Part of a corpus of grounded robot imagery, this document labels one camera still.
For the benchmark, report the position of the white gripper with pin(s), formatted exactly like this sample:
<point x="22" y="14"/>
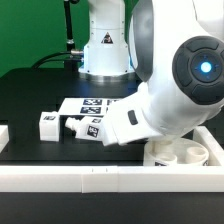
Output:
<point x="124" y="122"/>

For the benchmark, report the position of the white round stool seat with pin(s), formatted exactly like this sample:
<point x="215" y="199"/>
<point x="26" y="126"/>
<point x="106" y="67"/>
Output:
<point x="179" y="152"/>

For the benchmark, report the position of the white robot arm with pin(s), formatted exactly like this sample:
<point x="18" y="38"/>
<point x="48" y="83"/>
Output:
<point x="182" y="71"/>

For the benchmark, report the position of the white marker sheet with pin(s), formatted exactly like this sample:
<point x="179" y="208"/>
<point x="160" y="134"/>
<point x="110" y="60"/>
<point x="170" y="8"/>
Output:
<point x="85" y="106"/>

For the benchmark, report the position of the white fence front wall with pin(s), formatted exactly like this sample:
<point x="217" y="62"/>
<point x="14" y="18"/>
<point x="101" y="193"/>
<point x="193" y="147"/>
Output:
<point x="87" y="179"/>

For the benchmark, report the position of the black camera pole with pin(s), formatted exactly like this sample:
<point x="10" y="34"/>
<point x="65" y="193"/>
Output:
<point x="71" y="64"/>

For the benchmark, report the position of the white fence left wall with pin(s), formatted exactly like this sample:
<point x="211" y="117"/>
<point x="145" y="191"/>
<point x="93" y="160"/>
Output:
<point x="4" y="136"/>

